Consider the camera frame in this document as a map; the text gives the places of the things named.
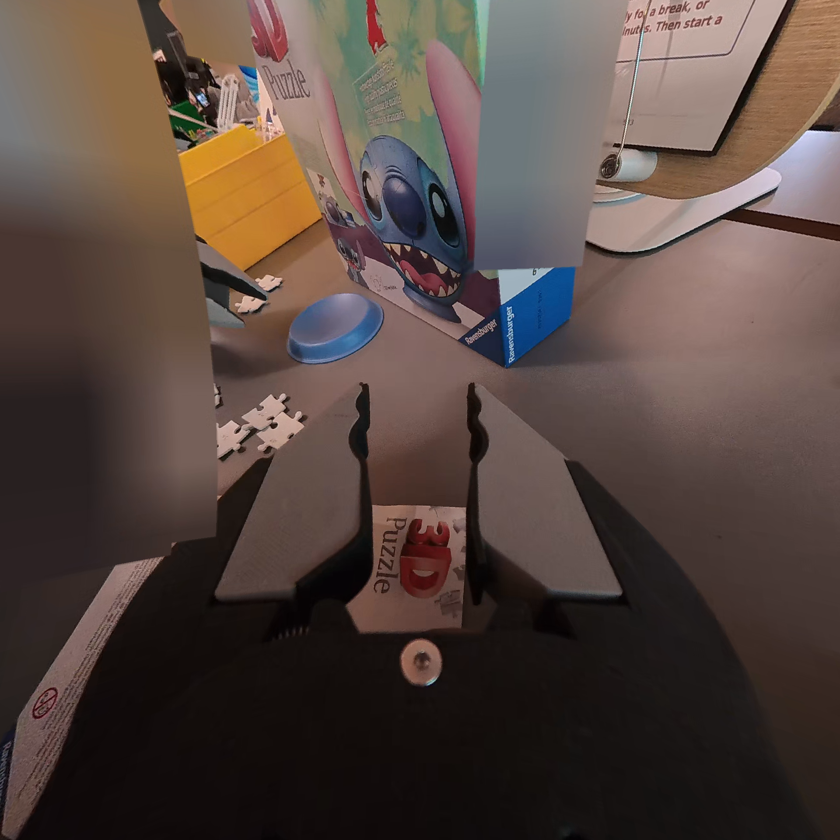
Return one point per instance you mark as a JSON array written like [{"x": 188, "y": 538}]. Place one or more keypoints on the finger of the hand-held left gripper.
[
  {"x": 223, "y": 313},
  {"x": 211, "y": 254}
]

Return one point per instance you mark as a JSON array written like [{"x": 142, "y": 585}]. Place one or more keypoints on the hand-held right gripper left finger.
[{"x": 295, "y": 518}]

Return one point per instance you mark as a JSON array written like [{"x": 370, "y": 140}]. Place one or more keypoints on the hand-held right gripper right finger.
[{"x": 531, "y": 518}]

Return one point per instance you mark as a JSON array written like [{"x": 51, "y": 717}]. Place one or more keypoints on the single white jigsaw piece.
[
  {"x": 250, "y": 304},
  {"x": 270, "y": 283},
  {"x": 231, "y": 438},
  {"x": 264, "y": 409},
  {"x": 282, "y": 432}
]

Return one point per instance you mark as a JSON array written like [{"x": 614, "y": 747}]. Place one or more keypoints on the white instruction leaflet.
[{"x": 413, "y": 558}]

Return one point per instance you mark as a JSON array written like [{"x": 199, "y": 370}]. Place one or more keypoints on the blue round plastic puzzle stand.
[{"x": 334, "y": 328}]

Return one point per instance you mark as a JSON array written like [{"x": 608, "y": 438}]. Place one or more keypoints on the cartoon printed puzzle box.
[{"x": 367, "y": 98}]

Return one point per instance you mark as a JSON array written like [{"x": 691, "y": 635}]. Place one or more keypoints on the yellow storage box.
[{"x": 249, "y": 197}]

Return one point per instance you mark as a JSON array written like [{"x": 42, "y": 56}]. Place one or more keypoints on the green flat plate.
[{"x": 190, "y": 121}]

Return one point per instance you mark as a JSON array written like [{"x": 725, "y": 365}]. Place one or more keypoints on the white plastic lattice part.
[{"x": 233, "y": 98}]

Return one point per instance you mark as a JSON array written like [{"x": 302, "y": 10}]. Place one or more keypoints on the black toy robot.
[{"x": 187, "y": 75}]

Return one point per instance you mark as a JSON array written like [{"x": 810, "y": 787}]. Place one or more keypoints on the small white cylinder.
[{"x": 633, "y": 164}]

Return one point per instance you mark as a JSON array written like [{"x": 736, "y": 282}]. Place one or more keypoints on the wooden hoop stand white base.
[{"x": 774, "y": 131}]

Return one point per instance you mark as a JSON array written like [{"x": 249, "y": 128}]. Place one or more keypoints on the white printed sign board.
[{"x": 689, "y": 79}]

